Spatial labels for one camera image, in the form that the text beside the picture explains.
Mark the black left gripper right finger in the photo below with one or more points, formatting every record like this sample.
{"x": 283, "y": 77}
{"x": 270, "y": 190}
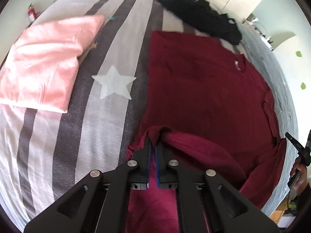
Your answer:
{"x": 205, "y": 201}

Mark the red fire extinguisher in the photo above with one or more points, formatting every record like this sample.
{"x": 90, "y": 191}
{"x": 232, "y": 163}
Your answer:
{"x": 31, "y": 13}

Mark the dark red shirt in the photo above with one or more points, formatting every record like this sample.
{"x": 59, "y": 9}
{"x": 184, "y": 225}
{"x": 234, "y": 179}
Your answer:
{"x": 216, "y": 110}

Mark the black clothing pile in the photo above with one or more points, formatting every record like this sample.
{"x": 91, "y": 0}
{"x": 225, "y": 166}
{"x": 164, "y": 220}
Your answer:
{"x": 200, "y": 15}

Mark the person's right hand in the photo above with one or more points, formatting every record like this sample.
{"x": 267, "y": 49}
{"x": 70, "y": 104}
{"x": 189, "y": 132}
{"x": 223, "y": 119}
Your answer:
{"x": 302, "y": 181}

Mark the grey striped bed sheet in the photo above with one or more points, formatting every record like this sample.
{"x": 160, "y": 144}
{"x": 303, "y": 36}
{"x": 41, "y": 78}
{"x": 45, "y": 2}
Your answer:
{"x": 266, "y": 63}

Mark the green wall sticker lower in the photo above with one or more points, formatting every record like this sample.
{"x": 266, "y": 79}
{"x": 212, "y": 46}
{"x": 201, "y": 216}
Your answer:
{"x": 303, "y": 85}

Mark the grey white striped blanket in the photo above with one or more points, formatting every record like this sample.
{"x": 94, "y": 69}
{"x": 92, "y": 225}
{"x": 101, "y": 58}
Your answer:
{"x": 43, "y": 154}

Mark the green wall sticker upper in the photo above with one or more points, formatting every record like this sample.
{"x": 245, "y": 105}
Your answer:
{"x": 298, "y": 53}

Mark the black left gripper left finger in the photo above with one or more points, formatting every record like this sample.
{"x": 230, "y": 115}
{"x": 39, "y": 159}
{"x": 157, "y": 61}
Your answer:
{"x": 98, "y": 196}

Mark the pink folded cloth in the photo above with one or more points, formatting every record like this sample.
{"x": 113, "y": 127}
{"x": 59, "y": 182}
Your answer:
{"x": 42, "y": 65}

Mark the cluttered side table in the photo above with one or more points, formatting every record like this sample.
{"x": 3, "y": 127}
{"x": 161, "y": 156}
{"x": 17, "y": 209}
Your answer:
{"x": 253, "y": 23}

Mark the green wall sticker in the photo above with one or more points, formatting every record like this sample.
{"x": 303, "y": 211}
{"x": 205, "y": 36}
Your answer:
{"x": 303, "y": 85}
{"x": 298, "y": 53}

